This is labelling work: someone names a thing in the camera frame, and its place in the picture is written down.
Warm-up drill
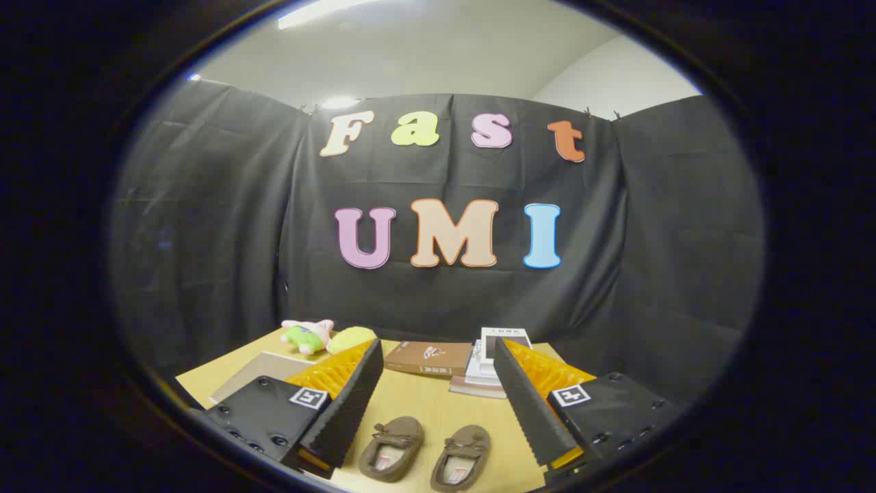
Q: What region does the black backdrop cloth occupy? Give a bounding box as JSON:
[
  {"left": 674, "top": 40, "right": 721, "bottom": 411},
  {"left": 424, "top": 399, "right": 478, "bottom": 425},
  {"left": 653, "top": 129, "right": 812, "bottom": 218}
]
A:
[{"left": 109, "top": 79, "right": 766, "bottom": 405}]

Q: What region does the brown fuzzy slipper shoe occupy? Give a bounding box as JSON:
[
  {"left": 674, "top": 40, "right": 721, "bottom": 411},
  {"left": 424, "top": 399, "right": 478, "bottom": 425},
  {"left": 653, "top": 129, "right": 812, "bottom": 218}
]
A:
[
  {"left": 357, "top": 416, "right": 425, "bottom": 483},
  {"left": 430, "top": 425, "right": 491, "bottom": 492}
]

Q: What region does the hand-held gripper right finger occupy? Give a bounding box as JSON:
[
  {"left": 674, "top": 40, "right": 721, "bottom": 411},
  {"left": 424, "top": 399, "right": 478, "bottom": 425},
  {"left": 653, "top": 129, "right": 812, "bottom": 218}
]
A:
[{"left": 493, "top": 338, "right": 686, "bottom": 485}]

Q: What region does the ceiling light strip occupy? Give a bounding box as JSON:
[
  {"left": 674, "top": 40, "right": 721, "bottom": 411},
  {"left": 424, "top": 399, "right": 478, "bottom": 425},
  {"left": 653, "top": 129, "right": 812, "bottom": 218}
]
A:
[{"left": 277, "top": 0, "right": 384, "bottom": 29}]

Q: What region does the pink and green plush toy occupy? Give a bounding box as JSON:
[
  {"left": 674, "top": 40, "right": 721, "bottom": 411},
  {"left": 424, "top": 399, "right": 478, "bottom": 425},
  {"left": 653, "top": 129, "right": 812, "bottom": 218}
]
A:
[{"left": 281, "top": 318, "right": 336, "bottom": 355}]

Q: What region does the yellow plush lemon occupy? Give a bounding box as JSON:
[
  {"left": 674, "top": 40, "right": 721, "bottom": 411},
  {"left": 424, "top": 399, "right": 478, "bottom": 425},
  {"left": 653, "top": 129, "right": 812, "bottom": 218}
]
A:
[{"left": 327, "top": 326, "right": 378, "bottom": 355}]

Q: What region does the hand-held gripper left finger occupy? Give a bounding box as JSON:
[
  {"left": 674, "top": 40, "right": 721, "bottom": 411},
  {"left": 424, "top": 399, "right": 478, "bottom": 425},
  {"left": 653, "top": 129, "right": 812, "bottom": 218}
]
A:
[{"left": 204, "top": 338, "right": 385, "bottom": 480}]

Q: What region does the pink covered book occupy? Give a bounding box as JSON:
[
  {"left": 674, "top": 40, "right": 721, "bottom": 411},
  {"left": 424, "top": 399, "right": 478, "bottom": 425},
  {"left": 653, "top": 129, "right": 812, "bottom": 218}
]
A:
[{"left": 448, "top": 375, "right": 508, "bottom": 400}]

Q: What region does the brown book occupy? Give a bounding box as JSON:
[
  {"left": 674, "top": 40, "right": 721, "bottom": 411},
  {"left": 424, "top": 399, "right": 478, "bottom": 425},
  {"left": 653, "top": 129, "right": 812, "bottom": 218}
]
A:
[{"left": 383, "top": 340, "right": 474, "bottom": 377}]

